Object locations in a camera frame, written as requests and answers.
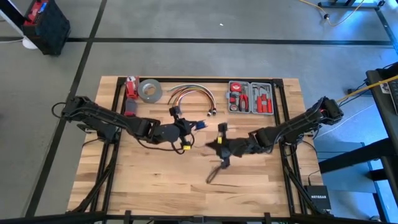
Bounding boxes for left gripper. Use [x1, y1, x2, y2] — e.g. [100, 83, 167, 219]
[152, 119, 200, 146]

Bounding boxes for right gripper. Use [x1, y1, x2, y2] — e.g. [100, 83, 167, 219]
[205, 136, 251, 159]

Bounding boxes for grey cylinder with red rim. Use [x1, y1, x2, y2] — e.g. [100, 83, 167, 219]
[124, 98, 139, 118]

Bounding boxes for black side desk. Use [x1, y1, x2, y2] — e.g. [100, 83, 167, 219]
[317, 62, 398, 224]

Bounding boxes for black crate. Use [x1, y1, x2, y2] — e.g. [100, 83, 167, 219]
[21, 0, 72, 57]

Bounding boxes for white column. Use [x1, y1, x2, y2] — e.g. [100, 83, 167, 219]
[0, 2, 39, 50]

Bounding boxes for coloured wire bundle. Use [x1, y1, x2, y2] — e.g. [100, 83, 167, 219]
[167, 83, 218, 118]

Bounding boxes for red-handled pliers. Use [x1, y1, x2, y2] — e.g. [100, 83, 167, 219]
[237, 92, 250, 113]

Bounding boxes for grey duct tape roll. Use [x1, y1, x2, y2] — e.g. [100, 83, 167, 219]
[137, 78, 164, 105]

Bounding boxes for black table frame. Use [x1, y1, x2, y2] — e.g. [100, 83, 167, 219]
[66, 76, 335, 224]

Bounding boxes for black network switch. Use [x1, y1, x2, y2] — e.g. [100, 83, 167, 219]
[303, 184, 333, 211]

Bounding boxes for yellow power cord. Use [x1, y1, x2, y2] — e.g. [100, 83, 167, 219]
[298, 0, 365, 28]
[335, 73, 398, 103]

